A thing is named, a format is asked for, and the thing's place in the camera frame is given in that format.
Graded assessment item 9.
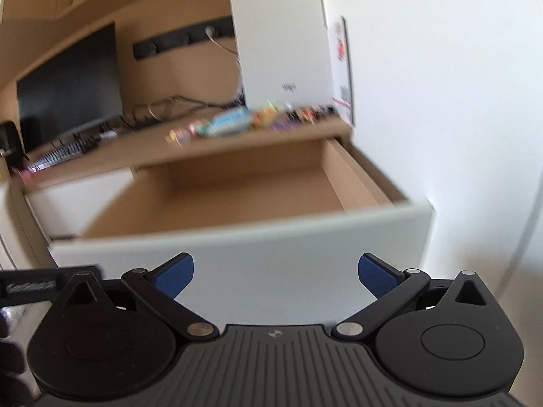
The black keyboard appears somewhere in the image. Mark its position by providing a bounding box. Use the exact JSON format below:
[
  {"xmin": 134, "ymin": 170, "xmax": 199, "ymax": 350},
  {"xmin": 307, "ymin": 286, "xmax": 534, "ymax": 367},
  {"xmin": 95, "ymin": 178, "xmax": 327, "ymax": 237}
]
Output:
[{"xmin": 26, "ymin": 134, "xmax": 100, "ymax": 173}]

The white box red stripe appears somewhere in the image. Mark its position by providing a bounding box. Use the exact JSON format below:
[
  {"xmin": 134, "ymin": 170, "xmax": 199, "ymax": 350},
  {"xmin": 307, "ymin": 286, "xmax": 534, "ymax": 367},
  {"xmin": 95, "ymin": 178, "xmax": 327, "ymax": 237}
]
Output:
[{"xmin": 327, "ymin": 16, "xmax": 354, "ymax": 126}]

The red yellow toy camera keychain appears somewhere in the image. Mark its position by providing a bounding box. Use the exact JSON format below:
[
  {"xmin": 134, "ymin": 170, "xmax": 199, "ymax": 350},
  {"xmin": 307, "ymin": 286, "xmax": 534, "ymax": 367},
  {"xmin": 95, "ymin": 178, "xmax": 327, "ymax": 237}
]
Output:
[{"xmin": 251, "ymin": 104, "xmax": 279, "ymax": 129}]

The purple crystal bead cluster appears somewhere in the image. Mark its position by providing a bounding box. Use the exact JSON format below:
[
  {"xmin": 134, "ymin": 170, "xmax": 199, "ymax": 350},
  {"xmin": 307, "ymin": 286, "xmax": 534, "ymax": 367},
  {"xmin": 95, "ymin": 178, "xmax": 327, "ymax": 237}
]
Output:
[{"xmin": 269, "ymin": 118, "xmax": 301, "ymax": 131}]

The small white left drawer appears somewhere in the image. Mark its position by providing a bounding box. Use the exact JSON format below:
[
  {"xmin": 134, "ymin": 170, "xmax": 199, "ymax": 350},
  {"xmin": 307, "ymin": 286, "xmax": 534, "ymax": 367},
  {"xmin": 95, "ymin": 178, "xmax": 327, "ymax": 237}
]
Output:
[{"xmin": 27, "ymin": 169, "xmax": 133, "ymax": 239}]

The teal white tissue pack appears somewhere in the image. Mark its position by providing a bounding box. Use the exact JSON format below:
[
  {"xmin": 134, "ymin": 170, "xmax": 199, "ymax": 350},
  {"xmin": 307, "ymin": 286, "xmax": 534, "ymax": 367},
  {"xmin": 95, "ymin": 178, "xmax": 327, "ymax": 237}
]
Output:
[{"xmin": 205, "ymin": 109, "xmax": 253, "ymax": 137}]

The black computer monitor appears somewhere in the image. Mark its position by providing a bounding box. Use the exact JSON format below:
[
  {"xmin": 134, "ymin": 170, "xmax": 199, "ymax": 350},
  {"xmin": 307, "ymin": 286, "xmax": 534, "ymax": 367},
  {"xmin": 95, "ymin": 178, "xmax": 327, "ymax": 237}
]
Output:
[{"xmin": 17, "ymin": 23, "xmax": 123, "ymax": 152}]

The black wall socket strip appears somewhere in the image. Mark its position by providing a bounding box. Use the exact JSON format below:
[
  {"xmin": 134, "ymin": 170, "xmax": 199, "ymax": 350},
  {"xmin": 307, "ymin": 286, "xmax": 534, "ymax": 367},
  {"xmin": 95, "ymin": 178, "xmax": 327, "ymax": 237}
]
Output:
[{"xmin": 133, "ymin": 16, "xmax": 235, "ymax": 61}]

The black cable tangle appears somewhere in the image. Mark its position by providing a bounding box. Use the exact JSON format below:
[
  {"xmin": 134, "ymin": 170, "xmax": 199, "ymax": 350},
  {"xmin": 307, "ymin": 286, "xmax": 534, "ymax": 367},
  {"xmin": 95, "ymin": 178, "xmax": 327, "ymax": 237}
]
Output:
[{"xmin": 99, "ymin": 93, "xmax": 248, "ymax": 134}]

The white aigo computer case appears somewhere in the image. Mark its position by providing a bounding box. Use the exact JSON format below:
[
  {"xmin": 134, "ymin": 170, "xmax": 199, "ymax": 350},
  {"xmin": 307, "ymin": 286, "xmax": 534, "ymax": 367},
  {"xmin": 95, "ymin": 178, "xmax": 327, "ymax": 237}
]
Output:
[{"xmin": 230, "ymin": 0, "xmax": 332, "ymax": 109}]

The pink fish plush toy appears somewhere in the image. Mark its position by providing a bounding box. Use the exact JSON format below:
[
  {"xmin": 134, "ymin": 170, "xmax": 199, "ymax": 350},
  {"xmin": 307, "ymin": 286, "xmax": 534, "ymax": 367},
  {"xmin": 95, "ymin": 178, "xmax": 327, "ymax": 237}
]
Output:
[{"xmin": 188, "ymin": 119, "xmax": 210, "ymax": 137}]

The black-haired doll keychain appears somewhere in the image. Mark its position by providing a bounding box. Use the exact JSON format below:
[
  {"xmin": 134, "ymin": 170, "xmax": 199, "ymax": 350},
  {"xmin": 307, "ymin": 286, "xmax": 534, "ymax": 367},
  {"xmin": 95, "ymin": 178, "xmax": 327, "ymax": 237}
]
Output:
[{"xmin": 286, "ymin": 105, "xmax": 335, "ymax": 124}]

